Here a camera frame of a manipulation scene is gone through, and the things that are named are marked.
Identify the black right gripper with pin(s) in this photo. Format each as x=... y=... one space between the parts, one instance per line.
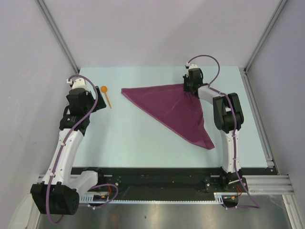
x=186 y=78

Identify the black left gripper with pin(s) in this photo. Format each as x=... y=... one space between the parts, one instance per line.
x=100 y=103

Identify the orange plastic spoon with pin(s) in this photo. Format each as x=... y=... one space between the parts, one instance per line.
x=104 y=90

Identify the purple cloth napkin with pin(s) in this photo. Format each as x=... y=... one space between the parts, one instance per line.
x=176 y=109

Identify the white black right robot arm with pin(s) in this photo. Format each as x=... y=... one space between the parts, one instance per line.
x=228 y=118

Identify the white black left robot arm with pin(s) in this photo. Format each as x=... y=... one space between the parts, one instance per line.
x=57 y=194

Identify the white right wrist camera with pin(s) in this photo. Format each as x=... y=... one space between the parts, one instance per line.
x=191 y=66

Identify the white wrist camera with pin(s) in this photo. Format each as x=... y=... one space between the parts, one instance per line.
x=191 y=66
x=78 y=83

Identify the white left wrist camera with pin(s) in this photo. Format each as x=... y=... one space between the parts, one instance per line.
x=78 y=83

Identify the right aluminium side rail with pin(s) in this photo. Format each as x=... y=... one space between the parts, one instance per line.
x=258 y=120

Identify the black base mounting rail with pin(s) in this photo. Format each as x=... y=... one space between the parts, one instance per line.
x=160 y=183

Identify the white slotted cable duct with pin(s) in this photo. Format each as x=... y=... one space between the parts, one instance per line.
x=96 y=200

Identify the right aluminium frame post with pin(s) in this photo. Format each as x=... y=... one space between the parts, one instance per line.
x=266 y=33

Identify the aluminium frame post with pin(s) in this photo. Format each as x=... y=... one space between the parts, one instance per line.
x=266 y=33
x=45 y=11

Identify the left aluminium frame post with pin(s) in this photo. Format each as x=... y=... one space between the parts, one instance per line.
x=45 y=11

